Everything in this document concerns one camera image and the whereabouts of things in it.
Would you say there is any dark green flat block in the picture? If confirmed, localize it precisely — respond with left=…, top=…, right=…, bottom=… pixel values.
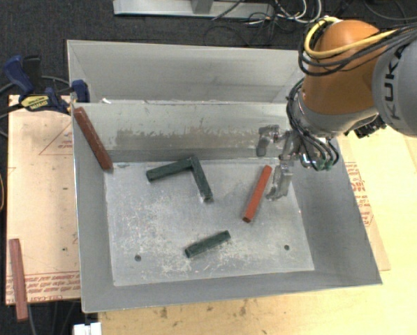
left=145, top=157, right=195, bottom=184
left=189, top=156, right=214, bottom=203
left=184, top=230, right=232, bottom=259

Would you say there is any brown cardboard board, red print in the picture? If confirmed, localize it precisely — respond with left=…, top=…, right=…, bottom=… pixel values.
left=4, top=94, right=393, bottom=306

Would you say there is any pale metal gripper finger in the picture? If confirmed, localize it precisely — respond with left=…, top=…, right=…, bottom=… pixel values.
left=256, top=124, right=283, bottom=158
left=265, top=163, right=294, bottom=202

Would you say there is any grey metal bin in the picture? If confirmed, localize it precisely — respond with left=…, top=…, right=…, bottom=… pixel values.
left=66, top=39, right=383, bottom=314

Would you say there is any red-brown flat block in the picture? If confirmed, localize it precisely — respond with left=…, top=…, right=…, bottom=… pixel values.
left=242, top=164, right=274, bottom=224
left=73, top=106, right=115, bottom=171
left=8, top=238, right=30, bottom=323

